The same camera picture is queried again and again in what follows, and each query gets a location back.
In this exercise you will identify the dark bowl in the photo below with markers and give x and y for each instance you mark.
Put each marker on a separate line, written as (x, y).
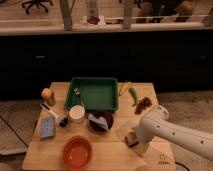
(108, 117)

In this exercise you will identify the orange plastic bowl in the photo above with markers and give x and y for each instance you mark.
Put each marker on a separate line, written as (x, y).
(77, 153)

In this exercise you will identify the person sitting in background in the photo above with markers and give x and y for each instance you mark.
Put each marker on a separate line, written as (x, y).
(183, 8)

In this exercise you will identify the blue sponge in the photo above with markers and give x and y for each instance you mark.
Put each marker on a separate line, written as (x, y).
(47, 127)

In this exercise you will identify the green plastic tray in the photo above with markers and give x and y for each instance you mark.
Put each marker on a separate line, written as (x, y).
(97, 93)

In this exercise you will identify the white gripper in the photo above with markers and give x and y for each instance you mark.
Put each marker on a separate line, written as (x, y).
(142, 147)

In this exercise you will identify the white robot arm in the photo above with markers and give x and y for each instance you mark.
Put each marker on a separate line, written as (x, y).
(155, 123)

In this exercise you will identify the white cup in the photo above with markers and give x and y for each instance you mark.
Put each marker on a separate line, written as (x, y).
(77, 113)

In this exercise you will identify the white handled dish brush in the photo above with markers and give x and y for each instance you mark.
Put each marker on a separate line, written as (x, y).
(60, 119)

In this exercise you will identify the small object in tray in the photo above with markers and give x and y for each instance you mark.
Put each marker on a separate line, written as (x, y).
(77, 92)

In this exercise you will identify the wooden board eraser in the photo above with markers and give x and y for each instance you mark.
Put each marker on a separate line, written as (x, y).
(131, 139)

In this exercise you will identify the green chili pepper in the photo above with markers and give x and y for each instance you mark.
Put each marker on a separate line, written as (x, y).
(134, 96)

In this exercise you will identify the yellow sticks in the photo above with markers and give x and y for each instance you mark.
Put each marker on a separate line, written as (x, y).
(124, 87)

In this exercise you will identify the black office chair base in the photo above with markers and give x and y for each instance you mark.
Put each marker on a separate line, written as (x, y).
(38, 3)

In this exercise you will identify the grey cloth in bowl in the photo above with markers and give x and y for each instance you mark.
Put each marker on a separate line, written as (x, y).
(100, 121)

